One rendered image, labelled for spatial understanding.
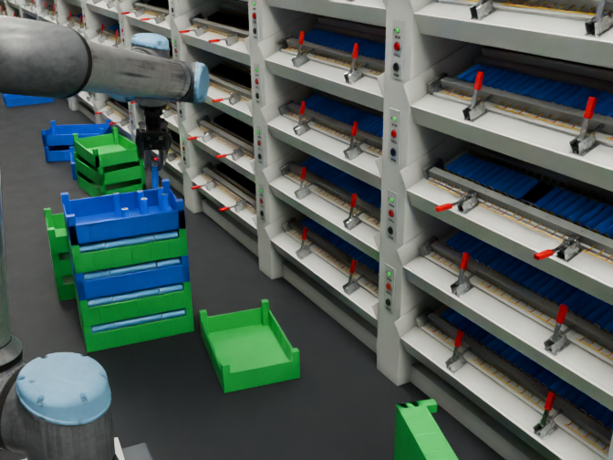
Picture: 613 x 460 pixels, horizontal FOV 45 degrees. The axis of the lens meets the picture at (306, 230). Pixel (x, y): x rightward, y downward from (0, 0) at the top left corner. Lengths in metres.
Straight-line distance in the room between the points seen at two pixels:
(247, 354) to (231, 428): 0.31
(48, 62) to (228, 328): 1.15
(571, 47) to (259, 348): 1.18
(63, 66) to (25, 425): 0.59
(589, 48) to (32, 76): 0.86
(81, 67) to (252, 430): 0.93
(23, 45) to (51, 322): 1.26
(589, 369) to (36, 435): 0.96
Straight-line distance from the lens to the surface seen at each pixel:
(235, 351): 2.03
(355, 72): 1.81
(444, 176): 1.62
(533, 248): 1.40
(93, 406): 1.31
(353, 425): 1.77
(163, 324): 2.12
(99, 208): 2.16
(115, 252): 2.00
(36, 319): 2.34
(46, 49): 1.20
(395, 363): 1.88
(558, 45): 1.30
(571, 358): 1.44
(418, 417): 1.47
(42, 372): 1.35
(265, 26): 2.19
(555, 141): 1.34
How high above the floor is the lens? 1.08
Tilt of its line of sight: 23 degrees down
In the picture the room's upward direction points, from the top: 1 degrees counter-clockwise
